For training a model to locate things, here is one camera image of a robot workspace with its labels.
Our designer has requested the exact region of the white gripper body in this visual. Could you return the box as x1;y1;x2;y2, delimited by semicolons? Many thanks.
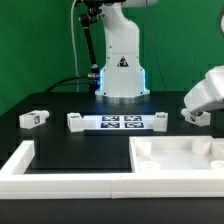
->
184;65;224;113

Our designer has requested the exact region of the white square tabletop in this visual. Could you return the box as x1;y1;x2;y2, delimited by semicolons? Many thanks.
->
129;136;224;174

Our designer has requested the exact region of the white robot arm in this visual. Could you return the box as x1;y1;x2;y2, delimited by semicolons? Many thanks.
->
95;0;224;114

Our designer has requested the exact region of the white marker plate with tags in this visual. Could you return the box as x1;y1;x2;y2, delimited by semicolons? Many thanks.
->
83;115;154;130

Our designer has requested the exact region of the grey cable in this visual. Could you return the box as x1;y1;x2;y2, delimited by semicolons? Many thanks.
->
70;0;81;92

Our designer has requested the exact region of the black cable on table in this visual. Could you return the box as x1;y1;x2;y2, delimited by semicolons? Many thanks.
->
43;75;98;94

